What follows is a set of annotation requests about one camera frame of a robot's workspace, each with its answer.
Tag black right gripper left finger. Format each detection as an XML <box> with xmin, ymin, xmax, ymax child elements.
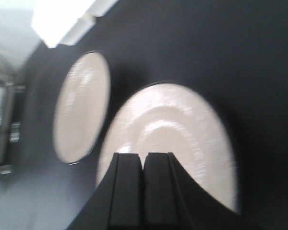
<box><xmin>68</xmin><ymin>153</ymin><xmax>142</xmax><ymax>230</ymax></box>

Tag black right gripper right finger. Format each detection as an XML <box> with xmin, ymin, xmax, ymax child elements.
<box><xmin>143</xmin><ymin>151</ymin><xmax>207</xmax><ymax>230</ymax></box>

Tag beige round plate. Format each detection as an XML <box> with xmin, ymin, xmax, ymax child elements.
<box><xmin>53</xmin><ymin>51</ymin><xmax>110</xmax><ymax>164</ymax></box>
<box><xmin>96</xmin><ymin>83</ymin><xmax>239</xmax><ymax>212</ymax></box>

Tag stainless steel machine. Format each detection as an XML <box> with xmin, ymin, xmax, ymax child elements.
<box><xmin>0</xmin><ymin>54</ymin><xmax>25</xmax><ymax>178</ymax></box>

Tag left white storage bin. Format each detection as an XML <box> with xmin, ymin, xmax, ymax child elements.
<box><xmin>31</xmin><ymin>0</ymin><xmax>107</xmax><ymax>48</ymax></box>

